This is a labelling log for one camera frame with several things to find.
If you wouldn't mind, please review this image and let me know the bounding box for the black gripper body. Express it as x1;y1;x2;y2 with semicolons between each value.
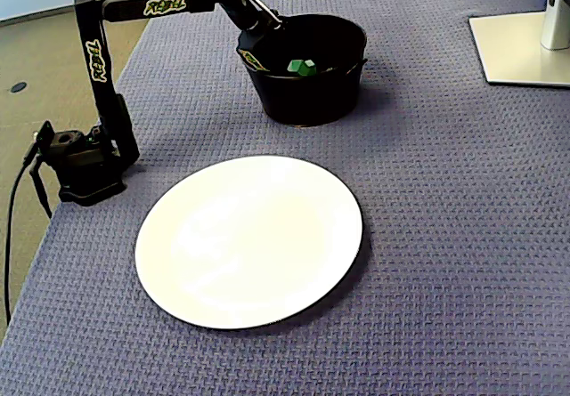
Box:
235;20;287;73

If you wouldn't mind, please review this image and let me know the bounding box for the black round container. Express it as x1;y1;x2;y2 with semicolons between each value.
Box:
239;12;369;129

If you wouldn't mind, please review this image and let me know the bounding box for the white round plate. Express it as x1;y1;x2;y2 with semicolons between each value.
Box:
134;154;364;331

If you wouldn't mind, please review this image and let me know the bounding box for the black table clamp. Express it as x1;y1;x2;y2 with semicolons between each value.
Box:
27;158;53;219

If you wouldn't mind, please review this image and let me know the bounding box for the silver monitor stand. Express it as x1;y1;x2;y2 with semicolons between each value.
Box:
468;0;570;88

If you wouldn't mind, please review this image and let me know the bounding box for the blue waffle-weave cloth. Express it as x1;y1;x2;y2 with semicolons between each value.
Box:
0;0;570;396

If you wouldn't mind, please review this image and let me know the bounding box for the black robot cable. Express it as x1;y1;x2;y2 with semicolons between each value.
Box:
3;122;54;326

